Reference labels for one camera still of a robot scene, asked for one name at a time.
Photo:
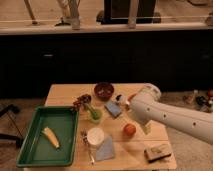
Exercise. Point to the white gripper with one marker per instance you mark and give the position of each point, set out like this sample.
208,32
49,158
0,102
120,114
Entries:
146,128

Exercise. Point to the red apple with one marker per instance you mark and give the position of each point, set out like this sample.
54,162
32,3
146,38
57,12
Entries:
129,129

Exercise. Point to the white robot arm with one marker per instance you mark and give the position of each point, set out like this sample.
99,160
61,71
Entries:
145,106

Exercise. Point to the green plastic tray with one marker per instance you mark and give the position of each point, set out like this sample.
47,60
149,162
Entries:
37,151

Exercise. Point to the brown board eraser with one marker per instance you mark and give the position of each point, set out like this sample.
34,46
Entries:
157,152

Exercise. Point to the orange bowl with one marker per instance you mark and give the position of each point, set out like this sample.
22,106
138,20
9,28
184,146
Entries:
129,100

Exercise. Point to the blue sponge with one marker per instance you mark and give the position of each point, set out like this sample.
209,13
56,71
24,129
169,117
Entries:
113,109

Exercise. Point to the wooden table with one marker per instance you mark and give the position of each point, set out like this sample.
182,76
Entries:
129,151

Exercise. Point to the small black white object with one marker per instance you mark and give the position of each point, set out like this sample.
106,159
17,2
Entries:
119,98

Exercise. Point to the grey blue cloth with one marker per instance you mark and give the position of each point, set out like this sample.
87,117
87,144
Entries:
106,150

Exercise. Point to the green cup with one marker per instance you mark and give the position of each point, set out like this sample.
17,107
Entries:
95,114

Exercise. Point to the white cup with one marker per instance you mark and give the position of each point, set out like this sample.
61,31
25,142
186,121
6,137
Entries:
95,136

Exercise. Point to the dark red bowl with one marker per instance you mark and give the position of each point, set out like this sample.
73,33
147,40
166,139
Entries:
104,90

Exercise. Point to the metal fork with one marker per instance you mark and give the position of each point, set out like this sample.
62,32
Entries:
84,137

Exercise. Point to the bunch of dark grapes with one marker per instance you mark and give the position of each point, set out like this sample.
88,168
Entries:
81,101

